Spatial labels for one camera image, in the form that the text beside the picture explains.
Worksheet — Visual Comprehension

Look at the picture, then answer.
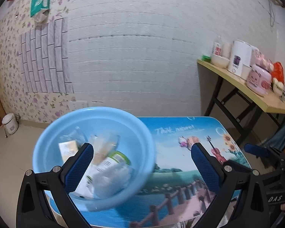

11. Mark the green tissue pack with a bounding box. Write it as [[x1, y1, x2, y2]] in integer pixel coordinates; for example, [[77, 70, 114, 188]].
[[30, 0, 50, 17]]

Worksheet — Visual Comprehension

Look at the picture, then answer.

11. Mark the pink earbud case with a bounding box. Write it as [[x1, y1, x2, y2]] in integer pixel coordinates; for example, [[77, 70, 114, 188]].
[[187, 136, 200, 151]]

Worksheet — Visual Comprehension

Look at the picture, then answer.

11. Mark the printed folding table top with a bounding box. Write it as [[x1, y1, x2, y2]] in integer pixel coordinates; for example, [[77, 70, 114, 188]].
[[80, 116, 249, 227]]

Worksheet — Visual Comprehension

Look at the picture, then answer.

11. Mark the clear bag of snacks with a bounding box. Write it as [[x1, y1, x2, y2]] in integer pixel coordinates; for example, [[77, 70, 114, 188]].
[[59, 127, 88, 149]]

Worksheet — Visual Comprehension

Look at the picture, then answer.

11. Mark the pink cartoon appliance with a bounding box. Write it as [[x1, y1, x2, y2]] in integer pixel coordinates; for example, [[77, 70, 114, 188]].
[[246, 49, 274, 97]]

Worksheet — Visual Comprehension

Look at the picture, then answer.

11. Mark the hello kitty figurine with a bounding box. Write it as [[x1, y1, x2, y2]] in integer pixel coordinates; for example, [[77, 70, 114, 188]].
[[178, 136, 188, 148]]

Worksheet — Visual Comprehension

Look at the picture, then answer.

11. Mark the white electric kettle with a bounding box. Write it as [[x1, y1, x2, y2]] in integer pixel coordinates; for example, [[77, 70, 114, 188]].
[[227, 40, 258, 77]]

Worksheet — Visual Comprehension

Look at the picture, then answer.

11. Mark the white bowl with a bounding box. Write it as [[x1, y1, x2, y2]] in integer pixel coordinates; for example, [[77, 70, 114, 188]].
[[211, 54, 230, 68]]

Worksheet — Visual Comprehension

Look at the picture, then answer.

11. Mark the light blue plastic basin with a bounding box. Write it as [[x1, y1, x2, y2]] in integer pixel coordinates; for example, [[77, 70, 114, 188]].
[[32, 107, 156, 211]]

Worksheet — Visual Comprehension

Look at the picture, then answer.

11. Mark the white rice cooker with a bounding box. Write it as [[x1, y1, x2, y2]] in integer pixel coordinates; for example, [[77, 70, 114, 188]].
[[2, 113, 19, 135]]

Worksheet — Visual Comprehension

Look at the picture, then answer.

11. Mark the small yellow white box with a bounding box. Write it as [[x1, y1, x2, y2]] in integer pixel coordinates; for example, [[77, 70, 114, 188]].
[[58, 140, 78, 163]]

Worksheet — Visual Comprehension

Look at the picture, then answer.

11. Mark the clear box of floss picks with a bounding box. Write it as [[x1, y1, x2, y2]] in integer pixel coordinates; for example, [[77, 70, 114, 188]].
[[93, 163, 133, 199]]

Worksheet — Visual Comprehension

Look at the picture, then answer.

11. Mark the black framed side table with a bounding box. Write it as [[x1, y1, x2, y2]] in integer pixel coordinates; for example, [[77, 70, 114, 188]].
[[197, 60, 285, 145]]

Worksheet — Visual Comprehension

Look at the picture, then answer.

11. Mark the clear box of toothpicks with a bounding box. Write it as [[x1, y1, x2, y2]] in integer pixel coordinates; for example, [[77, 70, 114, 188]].
[[88, 133, 120, 166]]

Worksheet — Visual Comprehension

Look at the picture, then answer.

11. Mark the red bag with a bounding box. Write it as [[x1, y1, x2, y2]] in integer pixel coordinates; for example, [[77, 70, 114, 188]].
[[271, 62, 285, 84]]

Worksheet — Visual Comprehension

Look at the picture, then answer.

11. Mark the small green box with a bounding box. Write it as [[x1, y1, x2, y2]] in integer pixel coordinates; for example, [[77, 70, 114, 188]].
[[201, 55, 211, 62]]

